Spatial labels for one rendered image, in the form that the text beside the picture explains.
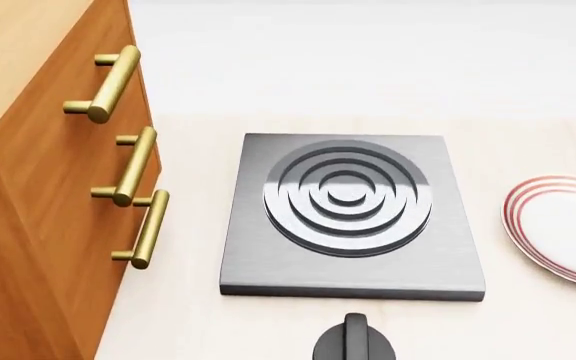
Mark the grey metal stove plate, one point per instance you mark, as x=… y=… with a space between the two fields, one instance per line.
x=348 y=210

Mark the black stove knob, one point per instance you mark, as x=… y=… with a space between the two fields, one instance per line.
x=354 y=339

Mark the wooden drawer cabinet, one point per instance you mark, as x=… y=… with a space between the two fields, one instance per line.
x=28 y=187

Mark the white plate with red rings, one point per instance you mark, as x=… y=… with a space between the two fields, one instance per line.
x=563 y=232

